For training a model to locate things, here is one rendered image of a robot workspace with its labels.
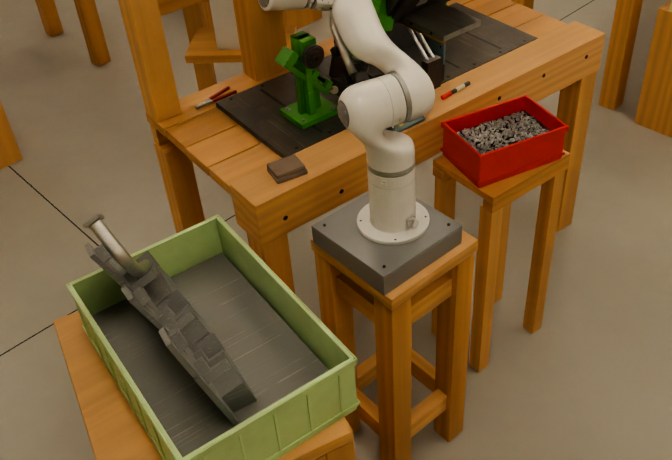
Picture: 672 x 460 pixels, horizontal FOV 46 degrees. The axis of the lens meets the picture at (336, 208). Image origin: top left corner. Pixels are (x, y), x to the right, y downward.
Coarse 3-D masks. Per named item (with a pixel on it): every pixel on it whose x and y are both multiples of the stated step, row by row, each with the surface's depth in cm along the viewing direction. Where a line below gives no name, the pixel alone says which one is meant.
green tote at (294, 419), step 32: (224, 224) 201; (160, 256) 199; (192, 256) 205; (256, 256) 191; (96, 288) 192; (256, 288) 200; (288, 288) 182; (288, 320) 189; (320, 352) 179; (128, 384) 163; (320, 384) 161; (352, 384) 169; (256, 416) 155; (288, 416) 161; (320, 416) 168; (160, 448) 163; (224, 448) 153; (256, 448) 160; (288, 448) 166
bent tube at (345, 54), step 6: (330, 12) 254; (330, 18) 255; (330, 24) 255; (336, 30) 254; (336, 36) 254; (336, 42) 255; (342, 42) 254; (342, 48) 253; (342, 54) 254; (348, 54) 253; (348, 60) 253; (348, 66) 253; (354, 66) 253; (348, 72) 253; (354, 72) 255
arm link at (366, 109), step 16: (368, 80) 180; (384, 80) 179; (352, 96) 177; (368, 96) 176; (384, 96) 177; (400, 96) 178; (352, 112) 176; (368, 112) 176; (384, 112) 177; (400, 112) 179; (352, 128) 179; (368, 128) 178; (384, 128) 181; (368, 144) 183; (384, 144) 183; (400, 144) 187; (368, 160) 191; (384, 160) 187; (400, 160) 187; (384, 176) 190
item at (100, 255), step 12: (96, 252) 169; (108, 252) 170; (108, 264) 173; (120, 276) 175; (168, 276) 200; (132, 288) 178; (144, 288) 192; (156, 288) 191; (168, 288) 189; (156, 300) 188
